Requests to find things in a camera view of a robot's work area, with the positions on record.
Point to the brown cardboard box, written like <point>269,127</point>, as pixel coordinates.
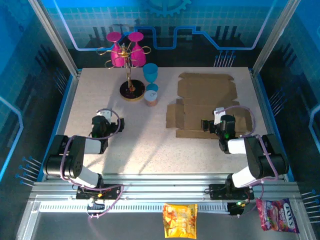
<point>200,90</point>

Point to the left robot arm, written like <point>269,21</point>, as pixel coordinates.
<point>75,155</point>

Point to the black controller box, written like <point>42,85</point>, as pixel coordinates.
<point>236,209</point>

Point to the small cup with white lid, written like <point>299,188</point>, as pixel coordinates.
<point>150,98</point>

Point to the pink plastic goblet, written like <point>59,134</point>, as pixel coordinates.
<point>117,58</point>
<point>138,56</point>

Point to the blue plastic goblet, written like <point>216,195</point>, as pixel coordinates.
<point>150,72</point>

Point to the purple candy bag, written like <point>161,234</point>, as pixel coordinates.
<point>277,216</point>

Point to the yellow snack bag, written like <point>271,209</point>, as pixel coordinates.
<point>180,221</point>

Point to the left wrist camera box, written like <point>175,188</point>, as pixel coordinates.
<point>106,114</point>

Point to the white corner bracket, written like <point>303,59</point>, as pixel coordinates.
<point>78,73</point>
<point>251,72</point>

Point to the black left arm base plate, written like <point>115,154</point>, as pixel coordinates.
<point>110,192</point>

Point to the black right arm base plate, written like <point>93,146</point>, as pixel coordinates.
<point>217,191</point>

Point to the aluminium frame rail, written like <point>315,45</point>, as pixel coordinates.
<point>162,186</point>

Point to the aluminium upright post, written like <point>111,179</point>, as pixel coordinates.
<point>275,35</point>
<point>55,37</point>

